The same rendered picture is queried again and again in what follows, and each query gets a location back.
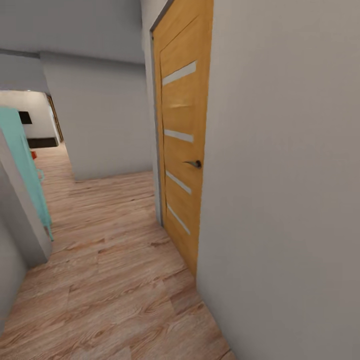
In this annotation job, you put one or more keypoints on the cabinet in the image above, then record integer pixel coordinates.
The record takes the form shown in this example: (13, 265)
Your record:
(42, 142)

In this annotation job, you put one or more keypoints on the standing mirror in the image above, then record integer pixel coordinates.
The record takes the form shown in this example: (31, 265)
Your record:
(13, 130)

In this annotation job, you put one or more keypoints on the wall mounted tv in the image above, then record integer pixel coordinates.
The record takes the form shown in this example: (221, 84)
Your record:
(25, 117)

